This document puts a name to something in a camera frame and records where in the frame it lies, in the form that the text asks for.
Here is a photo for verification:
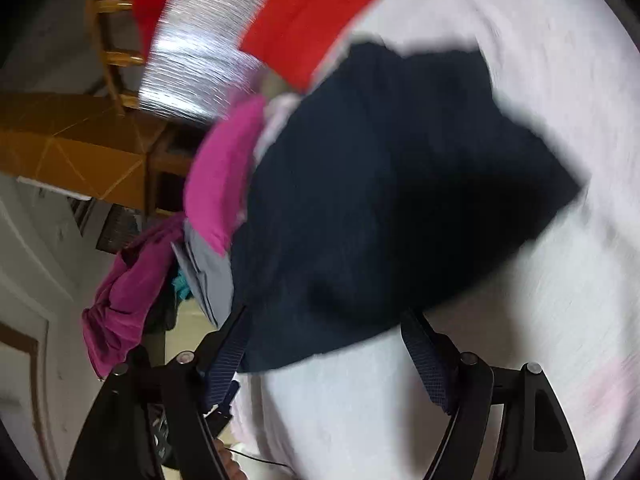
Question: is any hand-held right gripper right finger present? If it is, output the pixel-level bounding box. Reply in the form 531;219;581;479
400;310;586;480

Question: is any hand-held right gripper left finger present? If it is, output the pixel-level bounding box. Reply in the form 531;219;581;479
65;305;251;480

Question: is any navy blue jacket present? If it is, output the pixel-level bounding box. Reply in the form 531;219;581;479
231;42;583;373

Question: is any person's left hand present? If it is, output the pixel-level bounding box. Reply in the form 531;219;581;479
214;437;247;480

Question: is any black garment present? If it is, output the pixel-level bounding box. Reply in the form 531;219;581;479
145;290;178;333

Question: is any grey garment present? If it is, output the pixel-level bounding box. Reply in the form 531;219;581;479
172;220;236;328

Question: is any teal garment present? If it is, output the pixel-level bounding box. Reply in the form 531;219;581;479
172;267;193;301

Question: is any purple garment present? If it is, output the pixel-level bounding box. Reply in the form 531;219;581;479
81;212;188;378

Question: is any magenta pillow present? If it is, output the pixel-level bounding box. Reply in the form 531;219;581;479
184;95;268;253

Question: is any pale pink fleece blanket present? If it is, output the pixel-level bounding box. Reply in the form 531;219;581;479
230;0;640;480

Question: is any silver foil insulation sheet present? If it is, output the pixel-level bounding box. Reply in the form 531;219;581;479
137;0;281;123

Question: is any black cable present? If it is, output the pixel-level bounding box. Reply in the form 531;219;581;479
232;449;288;467

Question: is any wooden headboard frame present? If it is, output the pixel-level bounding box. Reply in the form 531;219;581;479
85;0;148;116

